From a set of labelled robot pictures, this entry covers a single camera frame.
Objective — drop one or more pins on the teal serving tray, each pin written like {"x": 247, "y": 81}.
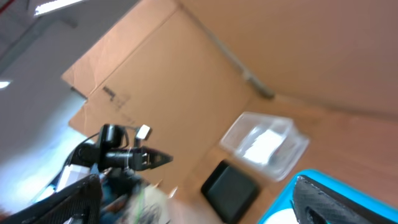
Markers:
{"x": 285, "y": 198}

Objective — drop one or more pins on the white napkin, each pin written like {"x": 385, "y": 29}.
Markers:
{"x": 263, "y": 147}

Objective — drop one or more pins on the brown cardboard backdrop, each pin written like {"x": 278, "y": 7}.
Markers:
{"x": 188, "y": 69}

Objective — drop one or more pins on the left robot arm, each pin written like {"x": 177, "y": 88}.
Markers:
{"x": 114, "y": 146}

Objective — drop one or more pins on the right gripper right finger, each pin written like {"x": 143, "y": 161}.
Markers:
{"x": 315, "y": 203}

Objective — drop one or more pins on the clear plastic bin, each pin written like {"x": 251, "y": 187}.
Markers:
{"x": 249, "y": 126}

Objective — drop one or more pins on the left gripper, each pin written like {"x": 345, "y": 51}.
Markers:
{"x": 135, "y": 158}

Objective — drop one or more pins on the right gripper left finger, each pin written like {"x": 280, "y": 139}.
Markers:
{"x": 79, "y": 202}

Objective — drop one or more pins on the black plastic tray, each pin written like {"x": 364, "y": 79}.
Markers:
{"x": 230, "y": 192}

